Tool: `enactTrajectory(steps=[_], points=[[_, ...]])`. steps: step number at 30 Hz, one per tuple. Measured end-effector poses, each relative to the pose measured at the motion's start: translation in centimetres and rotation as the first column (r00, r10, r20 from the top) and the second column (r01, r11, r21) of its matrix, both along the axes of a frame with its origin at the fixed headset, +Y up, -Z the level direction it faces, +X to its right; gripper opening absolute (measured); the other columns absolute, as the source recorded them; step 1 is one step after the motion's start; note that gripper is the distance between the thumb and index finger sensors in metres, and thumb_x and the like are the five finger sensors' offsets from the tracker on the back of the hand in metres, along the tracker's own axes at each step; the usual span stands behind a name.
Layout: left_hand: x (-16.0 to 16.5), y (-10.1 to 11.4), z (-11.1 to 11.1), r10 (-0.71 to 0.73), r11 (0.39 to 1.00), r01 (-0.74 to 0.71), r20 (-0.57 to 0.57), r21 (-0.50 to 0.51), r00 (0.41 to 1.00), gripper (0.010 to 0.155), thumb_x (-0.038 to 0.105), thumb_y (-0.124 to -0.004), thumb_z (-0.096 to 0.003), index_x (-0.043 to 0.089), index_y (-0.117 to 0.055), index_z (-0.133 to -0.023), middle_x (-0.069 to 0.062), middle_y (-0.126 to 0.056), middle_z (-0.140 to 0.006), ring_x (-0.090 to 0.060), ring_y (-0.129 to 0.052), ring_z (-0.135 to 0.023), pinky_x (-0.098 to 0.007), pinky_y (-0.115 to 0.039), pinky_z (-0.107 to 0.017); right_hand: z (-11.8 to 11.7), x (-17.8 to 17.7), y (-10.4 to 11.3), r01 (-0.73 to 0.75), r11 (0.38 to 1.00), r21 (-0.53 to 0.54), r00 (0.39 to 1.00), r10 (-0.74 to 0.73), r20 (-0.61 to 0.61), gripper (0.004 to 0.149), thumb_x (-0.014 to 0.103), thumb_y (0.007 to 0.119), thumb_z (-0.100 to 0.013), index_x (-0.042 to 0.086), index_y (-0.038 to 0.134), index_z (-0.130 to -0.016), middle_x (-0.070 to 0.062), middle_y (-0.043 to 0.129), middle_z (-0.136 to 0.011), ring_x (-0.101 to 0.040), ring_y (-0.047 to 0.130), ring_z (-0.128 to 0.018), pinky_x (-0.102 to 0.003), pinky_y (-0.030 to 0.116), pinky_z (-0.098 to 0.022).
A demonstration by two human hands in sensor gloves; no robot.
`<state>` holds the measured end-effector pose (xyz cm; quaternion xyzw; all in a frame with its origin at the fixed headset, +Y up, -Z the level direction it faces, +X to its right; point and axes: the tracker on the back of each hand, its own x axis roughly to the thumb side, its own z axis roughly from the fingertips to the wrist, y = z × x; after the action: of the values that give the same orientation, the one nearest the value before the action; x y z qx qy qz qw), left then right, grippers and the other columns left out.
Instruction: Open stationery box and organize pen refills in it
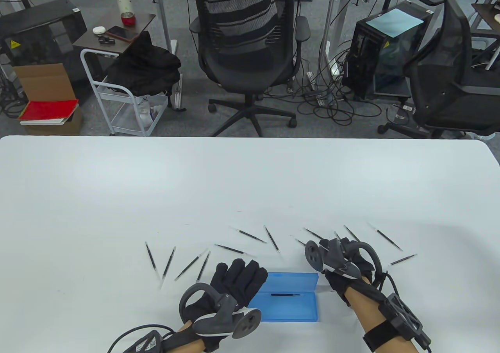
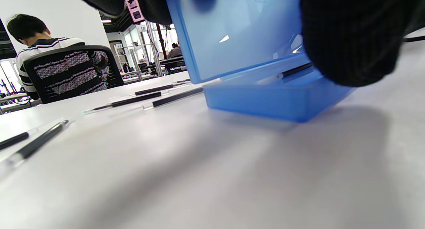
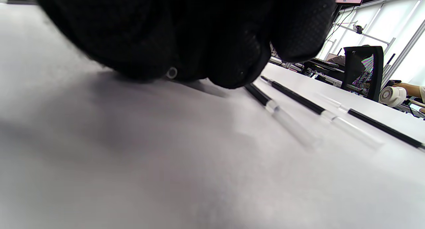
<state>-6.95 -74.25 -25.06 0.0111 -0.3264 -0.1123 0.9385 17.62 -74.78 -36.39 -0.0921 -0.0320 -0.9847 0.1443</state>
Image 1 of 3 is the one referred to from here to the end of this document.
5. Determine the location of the person's left hand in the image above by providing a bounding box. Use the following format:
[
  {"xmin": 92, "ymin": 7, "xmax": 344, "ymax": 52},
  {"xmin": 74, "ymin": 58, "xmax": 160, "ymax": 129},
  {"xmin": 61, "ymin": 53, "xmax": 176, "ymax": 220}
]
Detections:
[{"xmin": 182, "ymin": 258, "xmax": 270, "ymax": 353}]

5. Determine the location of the person's right hand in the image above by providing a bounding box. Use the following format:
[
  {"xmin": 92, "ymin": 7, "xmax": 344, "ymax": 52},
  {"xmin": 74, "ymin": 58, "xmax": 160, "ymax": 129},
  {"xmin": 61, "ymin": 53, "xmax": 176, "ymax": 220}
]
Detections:
[{"xmin": 319, "ymin": 238, "xmax": 376, "ymax": 307}]

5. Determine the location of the person's right forearm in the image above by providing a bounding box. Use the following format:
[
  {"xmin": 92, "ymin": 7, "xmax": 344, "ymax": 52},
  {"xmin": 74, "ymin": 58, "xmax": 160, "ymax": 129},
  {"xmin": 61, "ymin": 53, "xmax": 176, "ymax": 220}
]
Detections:
[{"xmin": 346, "ymin": 277, "xmax": 405, "ymax": 353}]

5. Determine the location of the person's left forearm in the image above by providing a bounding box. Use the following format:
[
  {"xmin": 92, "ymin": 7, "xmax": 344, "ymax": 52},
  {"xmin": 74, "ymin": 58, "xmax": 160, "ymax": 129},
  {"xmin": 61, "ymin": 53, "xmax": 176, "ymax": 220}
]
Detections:
[{"xmin": 162, "ymin": 319, "xmax": 208, "ymax": 353}]

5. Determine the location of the scattered group of pen refills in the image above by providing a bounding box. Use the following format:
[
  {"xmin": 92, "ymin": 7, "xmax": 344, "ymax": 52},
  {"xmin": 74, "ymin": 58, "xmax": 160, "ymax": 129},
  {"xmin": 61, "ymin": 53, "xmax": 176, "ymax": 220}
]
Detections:
[{"xmin": 144, "ymin": 222, "xmax": 418, "ymax": 290}]

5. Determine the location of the blue plastic pencil case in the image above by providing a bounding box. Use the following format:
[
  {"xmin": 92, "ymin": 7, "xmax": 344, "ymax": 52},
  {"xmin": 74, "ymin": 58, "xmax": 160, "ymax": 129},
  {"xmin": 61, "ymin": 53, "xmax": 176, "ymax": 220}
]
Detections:
[{"xmin": 248, "ymin": 272, "xmax": 321, "ymax": 323}]

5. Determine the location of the white power strip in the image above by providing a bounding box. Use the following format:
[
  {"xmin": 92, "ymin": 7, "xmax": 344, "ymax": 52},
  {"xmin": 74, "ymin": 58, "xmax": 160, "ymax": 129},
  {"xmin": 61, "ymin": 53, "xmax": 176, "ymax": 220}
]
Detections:
[{"xmin": 306, "ymin": 71, "xmax": 325, "ymax": 108}]

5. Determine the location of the black computer tower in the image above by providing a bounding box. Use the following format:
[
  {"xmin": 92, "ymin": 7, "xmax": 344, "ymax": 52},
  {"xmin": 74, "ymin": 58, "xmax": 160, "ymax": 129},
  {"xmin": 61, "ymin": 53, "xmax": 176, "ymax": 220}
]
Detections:
[{"xmin": 341, "ymin": 0, "xmax": 436, "ymax": 100}]

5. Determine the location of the white metal cart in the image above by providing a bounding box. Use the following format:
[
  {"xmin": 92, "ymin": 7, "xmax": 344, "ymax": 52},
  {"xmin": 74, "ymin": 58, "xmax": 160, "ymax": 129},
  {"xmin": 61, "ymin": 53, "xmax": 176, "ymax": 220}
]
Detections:
[{"xmin": 80, "ymin": 48, "xmax": 184, "ymax": 137}]

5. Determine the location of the black mesh office chair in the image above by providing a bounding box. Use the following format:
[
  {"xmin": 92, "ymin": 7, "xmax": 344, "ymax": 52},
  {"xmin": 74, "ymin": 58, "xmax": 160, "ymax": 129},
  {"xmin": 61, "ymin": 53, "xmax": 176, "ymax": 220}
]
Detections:
[{"xmin": 189, "ymin": 0, "xmax": 311, "ymax": 137}]

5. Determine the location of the black high-back office chair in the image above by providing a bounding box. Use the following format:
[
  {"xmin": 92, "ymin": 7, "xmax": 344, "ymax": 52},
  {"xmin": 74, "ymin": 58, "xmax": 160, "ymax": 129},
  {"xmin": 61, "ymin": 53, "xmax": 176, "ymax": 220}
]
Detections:
[{"xmin": 377, "ymin": 0, "xmax": 500, "ymax": 139}]

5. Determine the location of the black clothing bundle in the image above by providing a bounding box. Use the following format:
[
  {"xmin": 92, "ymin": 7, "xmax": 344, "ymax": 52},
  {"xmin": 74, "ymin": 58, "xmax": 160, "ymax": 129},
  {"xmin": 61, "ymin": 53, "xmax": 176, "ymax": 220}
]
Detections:
[{"xmin": 106, "ymin": 30, "xmax": 182, "ymax": 96}]

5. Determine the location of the red book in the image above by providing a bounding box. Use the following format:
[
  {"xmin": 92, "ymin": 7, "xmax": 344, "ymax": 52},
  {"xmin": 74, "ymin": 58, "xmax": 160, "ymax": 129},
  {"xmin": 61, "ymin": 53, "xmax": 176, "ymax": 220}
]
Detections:
[{"xmin": 18, "ymin": 99, "xmax": 79, "ymax": 126}]

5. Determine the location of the brown cardboard box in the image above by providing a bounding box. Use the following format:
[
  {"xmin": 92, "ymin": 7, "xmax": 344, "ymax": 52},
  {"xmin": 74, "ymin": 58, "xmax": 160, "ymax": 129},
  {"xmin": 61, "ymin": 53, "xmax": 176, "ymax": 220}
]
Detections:
[{"xmin": 12, "ymin": 63, "xmax": 84, "ymax": 136}]

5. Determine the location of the dark smartphone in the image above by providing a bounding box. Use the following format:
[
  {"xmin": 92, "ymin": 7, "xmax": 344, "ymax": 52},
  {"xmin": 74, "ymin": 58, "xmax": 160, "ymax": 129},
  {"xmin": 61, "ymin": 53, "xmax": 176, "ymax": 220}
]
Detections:
[{"xmin": 106, "ymin": 25, "xmax": 140, "ymax": 43}]

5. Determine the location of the brown side table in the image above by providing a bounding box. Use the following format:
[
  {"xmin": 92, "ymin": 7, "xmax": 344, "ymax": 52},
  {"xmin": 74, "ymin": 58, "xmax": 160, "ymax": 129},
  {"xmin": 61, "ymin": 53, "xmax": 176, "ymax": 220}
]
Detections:
[{"xmin": 73, "ymin": 11, "xmax": 156, "ymax": 53}]

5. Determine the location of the dark wooden desk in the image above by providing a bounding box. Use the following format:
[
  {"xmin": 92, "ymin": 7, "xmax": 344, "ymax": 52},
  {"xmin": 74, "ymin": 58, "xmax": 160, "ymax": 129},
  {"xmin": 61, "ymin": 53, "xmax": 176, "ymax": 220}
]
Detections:
[{"xmin": 471, "ymin": 3, "xmax": 500, "ymax": 34}]

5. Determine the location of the black equipment box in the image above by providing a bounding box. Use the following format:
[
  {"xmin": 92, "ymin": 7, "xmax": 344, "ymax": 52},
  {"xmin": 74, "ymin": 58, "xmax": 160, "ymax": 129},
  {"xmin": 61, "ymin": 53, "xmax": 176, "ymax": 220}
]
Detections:
[{"xmin": 0, "ymin": 0, "xmax": 88, "ymax": 69}]

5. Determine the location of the grey ring controller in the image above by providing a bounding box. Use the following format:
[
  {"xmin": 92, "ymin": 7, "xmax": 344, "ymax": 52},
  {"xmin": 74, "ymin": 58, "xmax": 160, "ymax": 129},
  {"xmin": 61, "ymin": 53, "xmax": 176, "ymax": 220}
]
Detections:
[
  {"xmin": 179, "ymin": 283, "xmax": 263, "ymax": 339},
  {"xmin": 304, "ymin": 237, "xmax": 382, "ymax": 288}
]

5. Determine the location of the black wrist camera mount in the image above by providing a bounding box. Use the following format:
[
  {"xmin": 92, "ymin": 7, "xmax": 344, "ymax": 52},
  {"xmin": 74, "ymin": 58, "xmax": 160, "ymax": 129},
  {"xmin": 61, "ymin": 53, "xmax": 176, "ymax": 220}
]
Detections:
[
  {"xmin": 376, "ymin": 292, "xmax": 433, "ymax": 353},
  {"xmin": 132, "ymin": 330, "xmax": 165, "ymax": 353}
]

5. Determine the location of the black wrist strap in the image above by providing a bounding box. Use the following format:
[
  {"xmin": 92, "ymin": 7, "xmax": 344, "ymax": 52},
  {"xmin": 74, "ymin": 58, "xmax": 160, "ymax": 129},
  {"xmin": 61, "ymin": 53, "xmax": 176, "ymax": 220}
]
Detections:
[{"xmin": 362, "ymin": 321, "xmax": 396, "ymax": 353}]

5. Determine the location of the black cable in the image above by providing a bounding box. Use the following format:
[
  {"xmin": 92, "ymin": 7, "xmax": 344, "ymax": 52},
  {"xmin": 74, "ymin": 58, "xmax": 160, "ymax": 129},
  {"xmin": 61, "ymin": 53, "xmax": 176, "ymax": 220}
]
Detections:
[{"xmin": 107, "ymin": 323, "xmax": 177, "ymax": 353}]

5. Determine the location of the tangle of black floor cables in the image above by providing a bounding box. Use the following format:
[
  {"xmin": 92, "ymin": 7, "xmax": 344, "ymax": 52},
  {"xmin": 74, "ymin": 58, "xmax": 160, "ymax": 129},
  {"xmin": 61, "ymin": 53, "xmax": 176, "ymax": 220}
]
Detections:
[{"xmin": 273, "ymin": 25, "xmax": 395, "ymax": 127}]

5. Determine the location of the white desk frame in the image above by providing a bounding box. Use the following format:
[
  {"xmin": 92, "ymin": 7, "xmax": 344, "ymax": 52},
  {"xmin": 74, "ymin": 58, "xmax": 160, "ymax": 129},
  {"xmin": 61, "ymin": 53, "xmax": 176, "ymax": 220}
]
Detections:
[{"xmin": 124, "ymin": 0, "xmax": 366, "ymax": 76}]

